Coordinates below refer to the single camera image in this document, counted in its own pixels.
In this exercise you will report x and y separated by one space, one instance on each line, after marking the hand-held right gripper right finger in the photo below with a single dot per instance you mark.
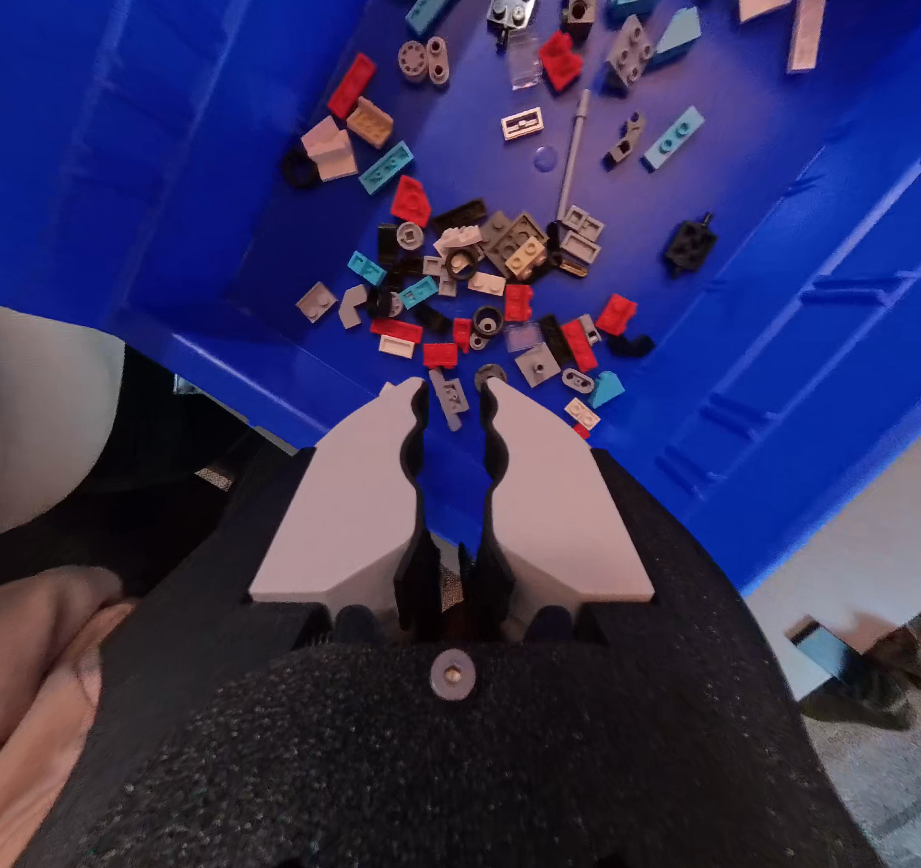
568 515

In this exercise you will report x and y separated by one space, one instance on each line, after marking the pile of lego bricks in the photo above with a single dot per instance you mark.
518 249

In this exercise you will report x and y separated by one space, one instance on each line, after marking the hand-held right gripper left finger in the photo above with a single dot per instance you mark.
338 515

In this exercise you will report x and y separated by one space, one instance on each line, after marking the blue plastic bin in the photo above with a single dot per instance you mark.
144 127

